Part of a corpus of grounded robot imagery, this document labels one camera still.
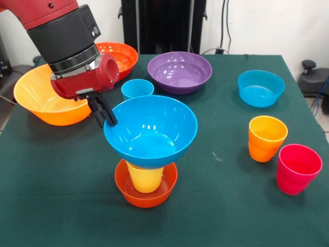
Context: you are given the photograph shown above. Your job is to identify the small blue bowl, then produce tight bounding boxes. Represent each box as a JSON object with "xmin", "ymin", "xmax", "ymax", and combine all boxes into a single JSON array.
[{"xmin": 237, "ymin": 69, "xmax": 286, "ymax": 108}]

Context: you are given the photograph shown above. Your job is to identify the black wall cable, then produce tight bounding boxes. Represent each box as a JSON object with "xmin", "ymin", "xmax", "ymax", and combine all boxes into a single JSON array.
[{"xmin": 200, "ymin": 0, "xmax": 233, "ymax": 55}]

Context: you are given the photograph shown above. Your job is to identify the small red bowl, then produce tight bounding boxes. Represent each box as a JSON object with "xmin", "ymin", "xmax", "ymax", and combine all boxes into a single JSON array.
[{"xmin": 114, "ymin": 158, "xmax": 178, "ymax": 208}]

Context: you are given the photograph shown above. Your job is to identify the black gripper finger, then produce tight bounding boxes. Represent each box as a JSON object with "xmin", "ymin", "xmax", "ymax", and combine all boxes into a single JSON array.
[
  {"xmin": 87, "ymin": 98, "xmax": 106, "ymax": 129},
  {"xmin": 95, "ymin": 92, "xmax": 119, "ymax": 127}
]

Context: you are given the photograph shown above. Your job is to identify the grey black floor base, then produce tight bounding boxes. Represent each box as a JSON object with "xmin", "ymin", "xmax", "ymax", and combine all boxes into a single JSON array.
[
  {"xmin": 0, "ymin": 55, "xmax": 42, "ymax": 103},
  {"xmin": 297, "ymin": 60, "xmax": 329, "ymax": 115}
]

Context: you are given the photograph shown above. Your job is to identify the large red bowl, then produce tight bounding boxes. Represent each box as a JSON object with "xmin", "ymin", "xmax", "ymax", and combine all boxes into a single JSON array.
[{"xmin": 95, "ymin": 41, "xmax": 139, "ymax": 81}]

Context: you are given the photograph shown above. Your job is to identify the black computer tower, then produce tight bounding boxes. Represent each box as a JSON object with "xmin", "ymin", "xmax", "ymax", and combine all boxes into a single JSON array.
[{"xmin": 0, "ymin": 33, "xmax": 12, "ymax": 77}]

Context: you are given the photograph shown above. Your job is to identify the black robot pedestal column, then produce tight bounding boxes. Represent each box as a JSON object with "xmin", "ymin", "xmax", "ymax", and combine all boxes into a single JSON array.
[{"xmin": 118, "ymin": 0, "xmax": 208, "ymax": 55}]

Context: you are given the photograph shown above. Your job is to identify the large orange bowl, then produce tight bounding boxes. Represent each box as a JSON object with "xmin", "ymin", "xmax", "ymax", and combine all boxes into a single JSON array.
[{"xmin": 13, "ymin": 63, "xmax": 93, "ymax": 127}]

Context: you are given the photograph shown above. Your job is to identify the blue cable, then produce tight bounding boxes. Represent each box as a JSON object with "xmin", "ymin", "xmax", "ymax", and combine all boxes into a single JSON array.
[{"xmin": 310, "ymin": 77, "xmax": 329, "ymax": 114}]

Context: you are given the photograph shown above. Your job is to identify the blue cup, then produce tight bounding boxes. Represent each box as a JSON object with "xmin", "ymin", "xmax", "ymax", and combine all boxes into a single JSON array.
[{"xmin": 121, "ymin": 78, "xmax": 155, "ymax": 101}]

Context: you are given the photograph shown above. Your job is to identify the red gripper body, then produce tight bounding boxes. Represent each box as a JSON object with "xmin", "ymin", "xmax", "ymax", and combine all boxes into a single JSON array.
[{"xmin": 50, "ymin": 52, "xmax": 120, "ymax": 101}]

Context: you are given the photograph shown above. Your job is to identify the dark green tablecloth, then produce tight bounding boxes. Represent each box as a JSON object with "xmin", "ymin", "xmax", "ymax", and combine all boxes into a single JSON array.
[{"xmin": 0, "ymin": 52, "xmax": 329, "ymax": 247}]

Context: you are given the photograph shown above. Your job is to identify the yellow cup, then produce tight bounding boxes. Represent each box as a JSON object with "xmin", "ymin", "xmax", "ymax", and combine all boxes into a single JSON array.
[{"xmin": 125, "ymin": 161, "xmax": 165, "ymax": 194}]

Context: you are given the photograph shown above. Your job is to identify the purple bowl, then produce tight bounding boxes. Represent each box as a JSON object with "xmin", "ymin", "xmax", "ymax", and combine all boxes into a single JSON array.
[{"xmin": 147, "ymin": 51, "xmax": 213, "ymax": 96}]

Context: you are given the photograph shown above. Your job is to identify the large blue bowl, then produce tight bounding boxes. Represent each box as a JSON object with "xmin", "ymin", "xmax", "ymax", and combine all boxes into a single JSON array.
[{"xmin": 103, "ymin": 95, "xmax": 199, "ymax": 170}]

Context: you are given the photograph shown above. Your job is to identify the pink cup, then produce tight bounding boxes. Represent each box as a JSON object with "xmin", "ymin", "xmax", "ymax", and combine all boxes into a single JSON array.
[{"xmin": 276, "ymin": 144, "xmax": 323, "ymax": 196}]

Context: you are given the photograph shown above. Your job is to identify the orange cup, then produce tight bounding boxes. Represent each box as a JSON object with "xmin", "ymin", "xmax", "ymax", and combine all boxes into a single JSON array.
[{"xmin": 248, "ymin": 115, "xmax": 289, "ymax": 163}]

